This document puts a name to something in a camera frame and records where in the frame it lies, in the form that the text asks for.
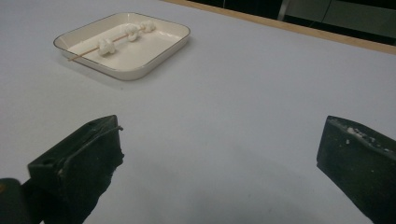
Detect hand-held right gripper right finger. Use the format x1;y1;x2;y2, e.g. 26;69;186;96
316;115;396;224

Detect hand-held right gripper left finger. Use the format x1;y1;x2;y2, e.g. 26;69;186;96
27;114;125;224

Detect thin wooden skewer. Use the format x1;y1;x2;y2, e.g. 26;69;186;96
67;27;148;62

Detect white square tray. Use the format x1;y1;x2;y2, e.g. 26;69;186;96
52;11;191;82

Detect dark grey panel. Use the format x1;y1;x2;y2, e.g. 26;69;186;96
321;0;396;39

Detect grey metal stand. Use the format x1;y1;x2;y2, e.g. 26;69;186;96
277;0;292;21

